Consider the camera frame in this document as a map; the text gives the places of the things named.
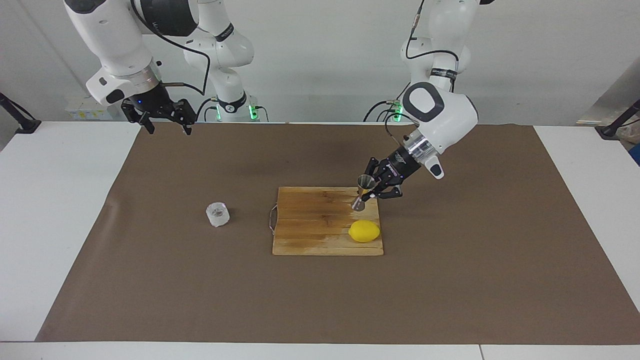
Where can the blue object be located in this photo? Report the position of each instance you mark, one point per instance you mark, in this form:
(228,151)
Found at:
(636,154)

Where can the brown table mat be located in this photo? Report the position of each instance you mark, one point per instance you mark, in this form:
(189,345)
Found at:
(200,290)

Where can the clear faceted glass cup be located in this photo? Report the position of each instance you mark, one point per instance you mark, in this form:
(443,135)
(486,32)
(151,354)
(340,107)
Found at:
(218,215)

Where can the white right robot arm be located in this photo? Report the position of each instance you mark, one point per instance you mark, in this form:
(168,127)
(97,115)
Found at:
(112,40)

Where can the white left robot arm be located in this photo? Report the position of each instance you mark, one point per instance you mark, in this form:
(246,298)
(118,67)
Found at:
(440,110)

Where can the wooden cutting board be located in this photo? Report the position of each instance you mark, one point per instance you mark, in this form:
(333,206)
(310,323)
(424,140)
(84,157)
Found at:
(310,225)

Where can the yellow lemon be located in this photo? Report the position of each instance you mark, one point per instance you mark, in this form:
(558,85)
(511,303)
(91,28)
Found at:
(364,231)

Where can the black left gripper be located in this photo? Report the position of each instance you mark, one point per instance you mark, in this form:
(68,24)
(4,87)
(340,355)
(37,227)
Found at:
(400,167)

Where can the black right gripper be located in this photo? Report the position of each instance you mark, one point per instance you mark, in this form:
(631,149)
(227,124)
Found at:
(150,100)

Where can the white boxes with labels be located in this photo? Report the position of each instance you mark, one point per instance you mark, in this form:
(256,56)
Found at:
(82,110)

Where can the steel double jigger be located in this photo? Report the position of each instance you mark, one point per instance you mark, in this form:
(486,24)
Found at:
(361,195)

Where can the black clamp mount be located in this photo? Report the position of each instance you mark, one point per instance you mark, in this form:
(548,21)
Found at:
(617,122)
(17,120)

